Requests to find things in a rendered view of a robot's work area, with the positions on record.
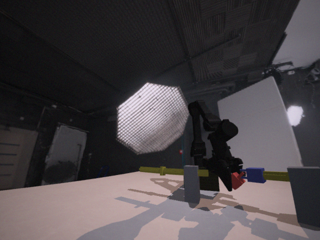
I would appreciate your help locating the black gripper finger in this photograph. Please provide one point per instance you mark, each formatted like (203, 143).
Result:
(236, 169)
(225, 176)

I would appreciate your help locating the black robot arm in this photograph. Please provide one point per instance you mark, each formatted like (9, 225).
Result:
(224, 130)

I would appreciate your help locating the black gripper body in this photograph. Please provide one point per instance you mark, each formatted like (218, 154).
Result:
(224, 158)

